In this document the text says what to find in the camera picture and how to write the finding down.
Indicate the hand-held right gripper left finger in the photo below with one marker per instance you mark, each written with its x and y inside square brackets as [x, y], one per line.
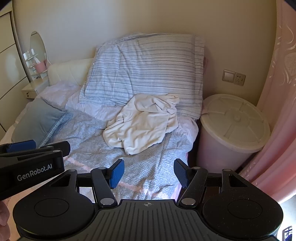
[116, 174]

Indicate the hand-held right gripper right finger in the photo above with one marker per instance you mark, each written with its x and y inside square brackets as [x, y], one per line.
[181, 173]

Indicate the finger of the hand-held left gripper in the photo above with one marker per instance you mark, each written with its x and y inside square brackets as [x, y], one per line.
[22, 146]
[60, 148]

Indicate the off-white shirt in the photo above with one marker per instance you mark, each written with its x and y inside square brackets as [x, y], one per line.
[138, 129]

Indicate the person's left hand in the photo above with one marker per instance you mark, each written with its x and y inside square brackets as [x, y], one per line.
[3, 217]

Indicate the blue-grey pillow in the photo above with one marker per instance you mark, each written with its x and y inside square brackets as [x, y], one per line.
[39, 118]

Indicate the bed with patterned duvet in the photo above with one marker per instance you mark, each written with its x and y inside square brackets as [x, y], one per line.
[57, 92]

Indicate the cream vanity table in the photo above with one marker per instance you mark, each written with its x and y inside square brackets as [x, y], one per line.
[31, 89]

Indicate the white lidded bin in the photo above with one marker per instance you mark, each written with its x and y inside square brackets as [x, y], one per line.
[231, 120]

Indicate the white padded headboard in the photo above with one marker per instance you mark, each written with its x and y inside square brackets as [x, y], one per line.
[69, 71]

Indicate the cream wardrobe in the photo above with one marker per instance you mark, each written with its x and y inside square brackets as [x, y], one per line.
[11, 69]

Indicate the pink tissue box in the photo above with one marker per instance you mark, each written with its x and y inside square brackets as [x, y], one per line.
[39, 67]

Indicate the round mirror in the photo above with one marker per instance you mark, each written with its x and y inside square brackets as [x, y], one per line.
[37, 44]

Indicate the blue striped quilt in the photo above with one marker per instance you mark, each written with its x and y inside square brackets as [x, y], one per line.
[143, 69]

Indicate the blue white patterned object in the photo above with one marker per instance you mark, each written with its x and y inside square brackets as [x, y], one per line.
[287, 234]

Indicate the pink curtain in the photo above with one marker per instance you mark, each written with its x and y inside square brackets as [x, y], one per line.
[282, 92]

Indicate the beige wall switch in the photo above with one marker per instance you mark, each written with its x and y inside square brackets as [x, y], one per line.
[228, 75]

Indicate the beige wall socket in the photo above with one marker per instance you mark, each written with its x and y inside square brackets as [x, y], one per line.
[239, 79]

